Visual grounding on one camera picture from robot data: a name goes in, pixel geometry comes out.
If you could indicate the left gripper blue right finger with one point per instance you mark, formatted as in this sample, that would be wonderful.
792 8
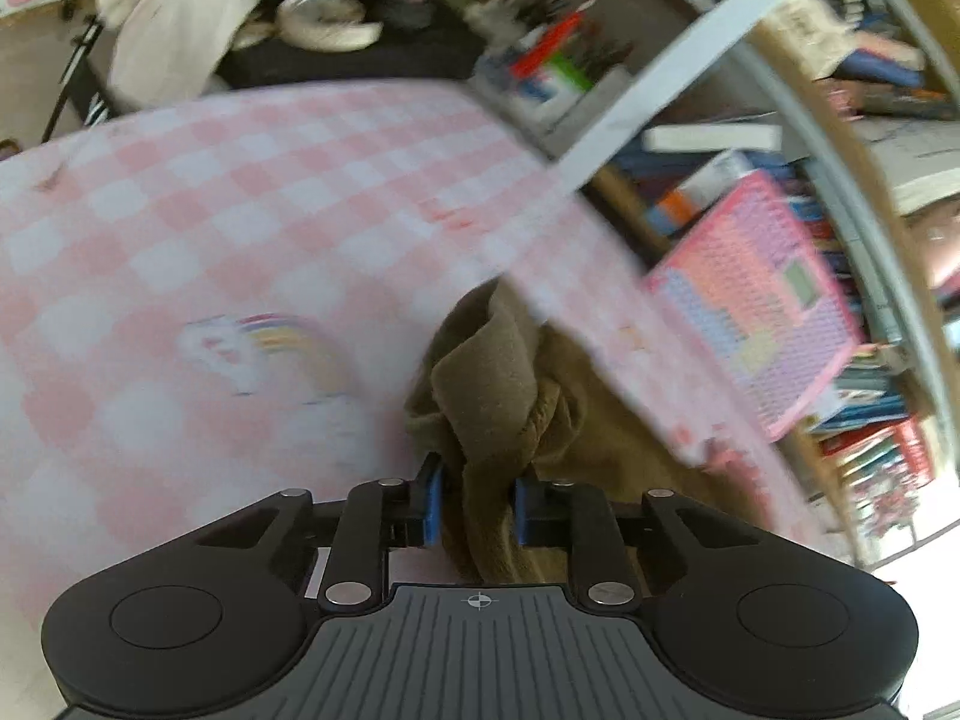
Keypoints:
578 520

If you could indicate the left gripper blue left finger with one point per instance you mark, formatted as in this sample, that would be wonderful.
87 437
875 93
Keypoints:
360 532

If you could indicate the brown cloth garment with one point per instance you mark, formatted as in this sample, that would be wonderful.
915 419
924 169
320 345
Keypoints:
499 394

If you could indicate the pink checkered desk mat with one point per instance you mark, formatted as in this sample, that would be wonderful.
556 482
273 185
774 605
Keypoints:
207 303

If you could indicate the pink keyboard learning tablet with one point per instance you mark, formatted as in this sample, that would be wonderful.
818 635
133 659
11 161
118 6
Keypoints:
757 295

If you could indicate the pen holder with pens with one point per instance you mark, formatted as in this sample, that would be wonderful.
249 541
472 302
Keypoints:
550 82

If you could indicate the wooden bookshelf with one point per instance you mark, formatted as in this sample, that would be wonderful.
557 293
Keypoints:
857 193

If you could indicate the white cloth pile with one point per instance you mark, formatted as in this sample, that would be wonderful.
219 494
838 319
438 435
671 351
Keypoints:
166 50

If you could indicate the white shelf post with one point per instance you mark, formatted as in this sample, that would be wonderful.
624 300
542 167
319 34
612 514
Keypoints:
679 65

